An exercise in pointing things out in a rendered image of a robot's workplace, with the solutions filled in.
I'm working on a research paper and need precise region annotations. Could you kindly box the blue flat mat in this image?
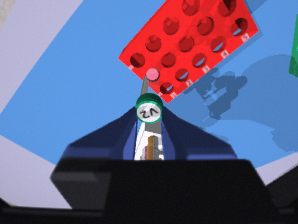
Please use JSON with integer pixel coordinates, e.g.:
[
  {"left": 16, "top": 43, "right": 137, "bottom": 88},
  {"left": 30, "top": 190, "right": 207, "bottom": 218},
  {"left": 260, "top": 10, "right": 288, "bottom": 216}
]
[{"left": 0, "top": 0, "right": 298, "bottom": 168}]

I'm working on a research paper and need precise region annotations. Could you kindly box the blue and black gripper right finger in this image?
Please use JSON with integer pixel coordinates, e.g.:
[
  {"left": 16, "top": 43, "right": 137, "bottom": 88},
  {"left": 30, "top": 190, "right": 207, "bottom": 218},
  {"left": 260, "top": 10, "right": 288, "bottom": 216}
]
[{"left": 161, "top": 106, "right": 238, "bottom": 160}]

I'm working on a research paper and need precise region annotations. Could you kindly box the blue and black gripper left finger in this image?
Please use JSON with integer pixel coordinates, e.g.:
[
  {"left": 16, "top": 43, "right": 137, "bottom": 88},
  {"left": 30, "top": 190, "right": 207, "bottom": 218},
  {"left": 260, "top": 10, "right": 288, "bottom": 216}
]
[{"left": 59, "top": 106, "right": 138, "bottom": 160}]

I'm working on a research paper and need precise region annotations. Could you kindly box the red tube rack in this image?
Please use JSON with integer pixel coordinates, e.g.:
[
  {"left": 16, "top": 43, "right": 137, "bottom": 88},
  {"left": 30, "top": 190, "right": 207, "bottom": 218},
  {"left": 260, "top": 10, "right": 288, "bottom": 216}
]
[{"left": 118, "top": 0, "right": 259, "bottom": 103}]

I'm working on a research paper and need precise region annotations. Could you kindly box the green tube rack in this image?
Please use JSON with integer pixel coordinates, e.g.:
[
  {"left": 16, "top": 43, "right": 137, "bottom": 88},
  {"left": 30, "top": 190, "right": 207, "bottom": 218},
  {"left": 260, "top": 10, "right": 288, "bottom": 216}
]
[{"left": 289, "top": 14, "right": 298, "bottom": 77}]

